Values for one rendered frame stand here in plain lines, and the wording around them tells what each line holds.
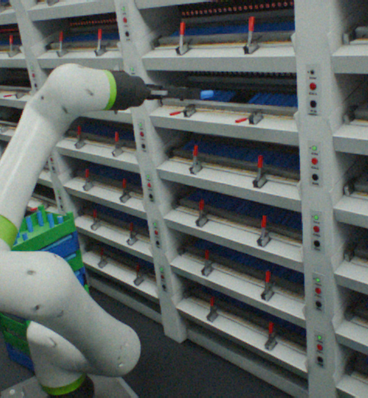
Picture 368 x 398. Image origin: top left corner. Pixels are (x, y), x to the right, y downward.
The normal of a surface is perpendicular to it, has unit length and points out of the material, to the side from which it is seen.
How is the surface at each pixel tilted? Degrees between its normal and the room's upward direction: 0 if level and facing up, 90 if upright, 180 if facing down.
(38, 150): 69
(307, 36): 90
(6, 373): 0
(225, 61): 109
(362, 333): 19
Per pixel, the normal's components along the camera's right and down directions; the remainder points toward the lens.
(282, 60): -0.65, 0.60
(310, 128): -0.72, 0.32
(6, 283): -0.35, -0.14
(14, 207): 0.83, -0.27
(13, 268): -0.27, -0.57
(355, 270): -0.33, -0.78
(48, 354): -0.28, 0.37
